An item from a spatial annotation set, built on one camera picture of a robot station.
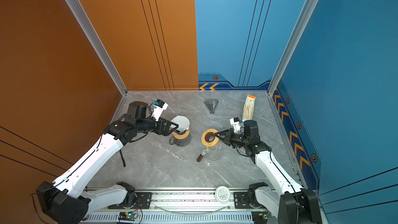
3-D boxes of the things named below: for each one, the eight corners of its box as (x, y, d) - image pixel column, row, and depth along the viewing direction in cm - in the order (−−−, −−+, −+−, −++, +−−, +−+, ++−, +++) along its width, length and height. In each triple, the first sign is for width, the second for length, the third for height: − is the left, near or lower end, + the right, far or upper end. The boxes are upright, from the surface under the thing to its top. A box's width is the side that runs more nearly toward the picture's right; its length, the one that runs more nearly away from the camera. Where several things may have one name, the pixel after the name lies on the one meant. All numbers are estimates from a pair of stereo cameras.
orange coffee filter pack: (241, 120, 105) (244, 110, 97) (244, 104, 114) (247, 94, 105) (250, 122, 104) (254, 112, 96) (251, 106, 113) (255, 96, 104)
